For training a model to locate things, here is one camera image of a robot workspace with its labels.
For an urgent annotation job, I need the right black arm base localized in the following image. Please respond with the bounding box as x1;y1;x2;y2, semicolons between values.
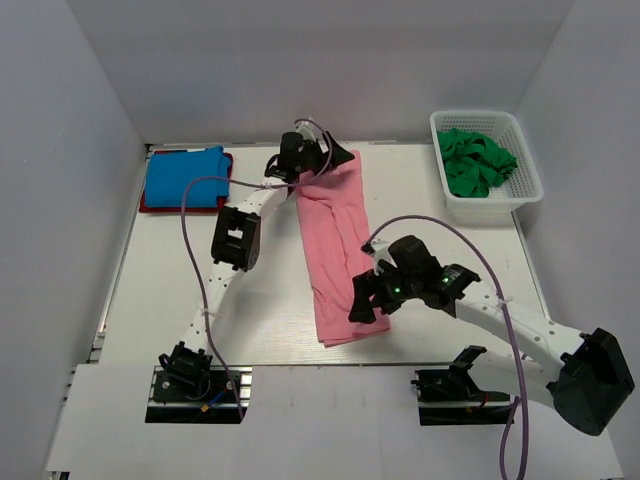
411;369;513;426

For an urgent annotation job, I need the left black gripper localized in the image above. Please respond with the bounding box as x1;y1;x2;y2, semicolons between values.
295;130;354;174

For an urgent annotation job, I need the folded red t shirt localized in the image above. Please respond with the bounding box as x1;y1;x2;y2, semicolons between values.
137;149;235;216

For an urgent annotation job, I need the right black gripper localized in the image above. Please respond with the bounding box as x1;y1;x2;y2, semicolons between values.
349;259;422;324

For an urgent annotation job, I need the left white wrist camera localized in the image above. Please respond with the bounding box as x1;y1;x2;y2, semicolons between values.
294;119;320;142

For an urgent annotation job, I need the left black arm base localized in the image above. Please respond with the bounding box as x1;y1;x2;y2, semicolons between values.
145;367;252;425

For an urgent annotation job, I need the green t shirt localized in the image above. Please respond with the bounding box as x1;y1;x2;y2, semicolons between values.
437;128;518;198

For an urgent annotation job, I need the white plastic basket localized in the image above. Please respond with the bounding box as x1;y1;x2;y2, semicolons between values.
430;110;543;225

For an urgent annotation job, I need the pink t shirt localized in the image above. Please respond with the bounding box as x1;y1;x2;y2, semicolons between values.
296;150;391;347

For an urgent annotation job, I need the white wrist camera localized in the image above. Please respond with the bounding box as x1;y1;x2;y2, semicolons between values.
363;239;395;273
294;119;320;142

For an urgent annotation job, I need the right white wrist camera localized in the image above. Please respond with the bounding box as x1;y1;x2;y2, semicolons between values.
363;239;395;273

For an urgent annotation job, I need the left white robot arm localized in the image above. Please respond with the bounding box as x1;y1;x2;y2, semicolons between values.
194;119;355;356

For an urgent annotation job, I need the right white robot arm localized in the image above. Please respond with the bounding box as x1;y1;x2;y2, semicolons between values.
349;235;635;436

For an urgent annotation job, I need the folded blue t shirt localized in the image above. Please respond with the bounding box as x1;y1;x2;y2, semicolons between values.
143;145;230;208

